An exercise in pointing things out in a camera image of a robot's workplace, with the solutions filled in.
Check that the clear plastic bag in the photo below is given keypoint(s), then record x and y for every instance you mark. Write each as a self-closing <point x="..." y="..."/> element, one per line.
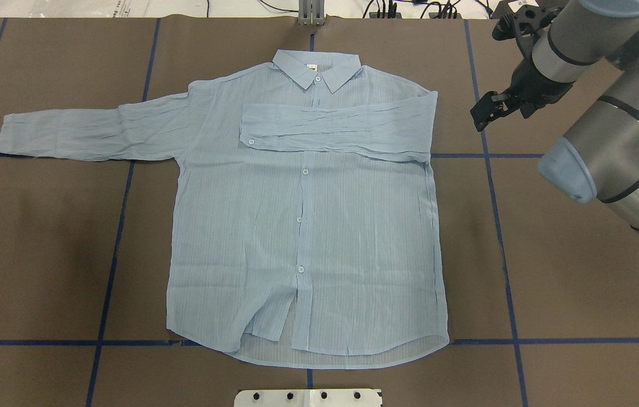
<point x="74" y="9"/>

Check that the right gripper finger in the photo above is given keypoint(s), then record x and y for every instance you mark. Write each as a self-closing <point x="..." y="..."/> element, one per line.
<point x="486" y="110"/>

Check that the light blue button shirt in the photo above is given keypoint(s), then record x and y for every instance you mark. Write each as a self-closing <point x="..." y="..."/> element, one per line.
<point x="305" y="230"/>

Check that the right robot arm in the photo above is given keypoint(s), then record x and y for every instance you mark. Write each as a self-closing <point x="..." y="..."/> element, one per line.
<point x="598" y="157"/>

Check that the aluminium frame post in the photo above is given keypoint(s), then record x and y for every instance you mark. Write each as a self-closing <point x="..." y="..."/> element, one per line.
<point x="311" y="12"/>

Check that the white central pedestal column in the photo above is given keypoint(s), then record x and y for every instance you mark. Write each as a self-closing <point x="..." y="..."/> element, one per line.
<point x="310" y="397"/>

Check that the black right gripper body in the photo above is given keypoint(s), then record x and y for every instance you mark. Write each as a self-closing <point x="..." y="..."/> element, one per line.
<point x="530" y="85"/>

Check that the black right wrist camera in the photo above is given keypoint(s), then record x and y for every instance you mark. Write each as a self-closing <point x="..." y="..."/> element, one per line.
<point x="525" y="25"/>

